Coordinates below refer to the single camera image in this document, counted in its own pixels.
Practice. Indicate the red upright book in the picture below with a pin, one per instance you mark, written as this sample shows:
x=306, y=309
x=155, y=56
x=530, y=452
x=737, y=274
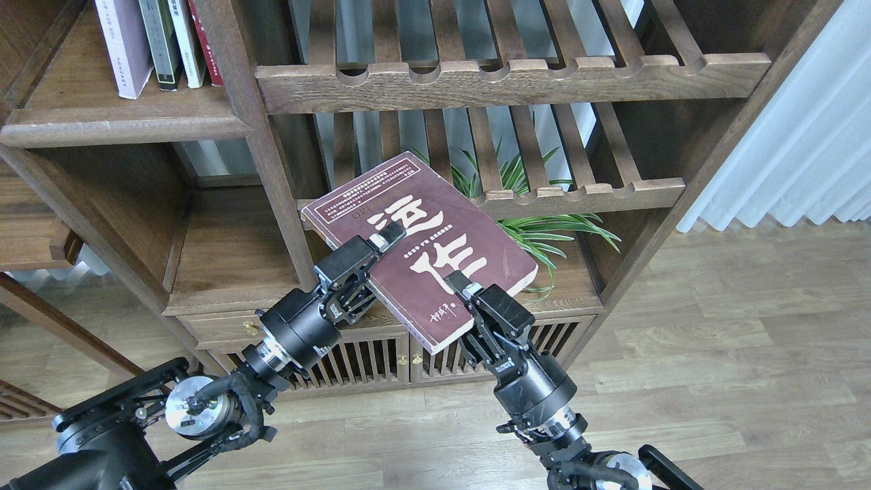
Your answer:
x=214, y=75

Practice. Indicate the dark maroon book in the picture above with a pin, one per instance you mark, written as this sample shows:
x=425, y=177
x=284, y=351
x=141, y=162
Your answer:
x=445, y=232

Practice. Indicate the white curtain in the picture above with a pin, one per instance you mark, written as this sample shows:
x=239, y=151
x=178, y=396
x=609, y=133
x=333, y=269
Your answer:
x=808, y=154

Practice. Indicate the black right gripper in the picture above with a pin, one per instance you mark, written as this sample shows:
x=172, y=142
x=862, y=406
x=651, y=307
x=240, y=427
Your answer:
x=533, y=388

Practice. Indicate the green spider plant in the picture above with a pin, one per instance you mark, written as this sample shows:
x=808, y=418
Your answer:
x=534, y=233

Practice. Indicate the dark wooden bookshelf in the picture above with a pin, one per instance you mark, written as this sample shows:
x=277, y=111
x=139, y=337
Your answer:
x=189, y=195

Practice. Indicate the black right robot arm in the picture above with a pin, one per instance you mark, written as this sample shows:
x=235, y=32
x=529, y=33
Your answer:
x=571, y=463

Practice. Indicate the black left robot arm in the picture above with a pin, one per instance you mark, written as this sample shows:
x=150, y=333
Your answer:
x=152, y=431

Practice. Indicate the yellow and black book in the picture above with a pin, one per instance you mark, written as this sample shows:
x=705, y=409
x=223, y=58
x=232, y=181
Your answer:
x=163, y=43

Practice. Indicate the white upright book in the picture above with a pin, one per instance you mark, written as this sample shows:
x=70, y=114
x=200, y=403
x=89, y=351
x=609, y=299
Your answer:
x=188, y=41

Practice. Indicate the pale purple book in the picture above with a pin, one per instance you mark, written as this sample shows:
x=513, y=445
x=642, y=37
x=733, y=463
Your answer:
x=127, y=45

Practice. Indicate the brass drawer knob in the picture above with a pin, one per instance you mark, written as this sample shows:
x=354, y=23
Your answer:
x=251, y=330

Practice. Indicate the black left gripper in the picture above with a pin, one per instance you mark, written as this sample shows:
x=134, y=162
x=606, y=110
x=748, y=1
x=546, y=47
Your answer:
x=302, y=327

